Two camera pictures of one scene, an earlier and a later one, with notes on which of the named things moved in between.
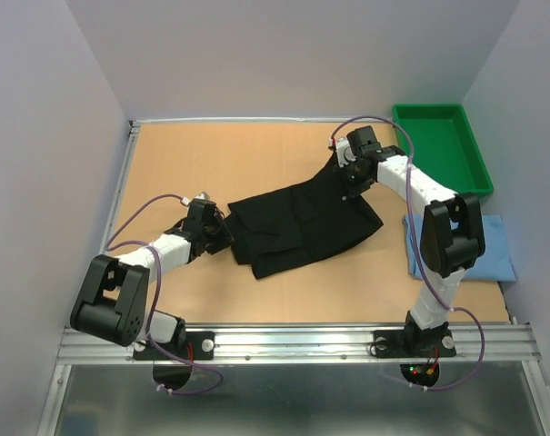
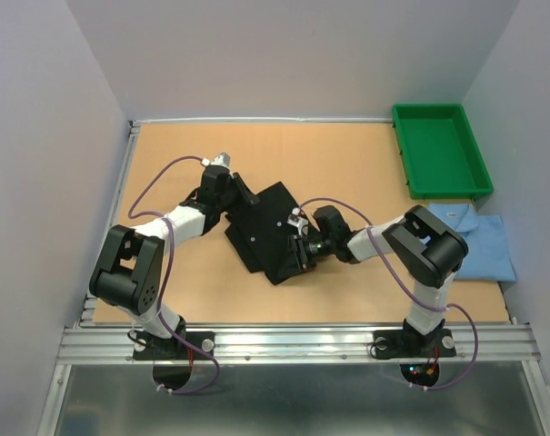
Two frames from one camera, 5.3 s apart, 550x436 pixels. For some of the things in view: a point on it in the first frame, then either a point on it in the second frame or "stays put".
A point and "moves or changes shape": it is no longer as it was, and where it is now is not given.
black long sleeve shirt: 300,224 moves or changes shape
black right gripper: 350,190 → 299,252
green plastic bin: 445,147 stays put
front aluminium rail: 481,342 stays put
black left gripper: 225,237 → 246,197
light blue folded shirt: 495,265 stays put
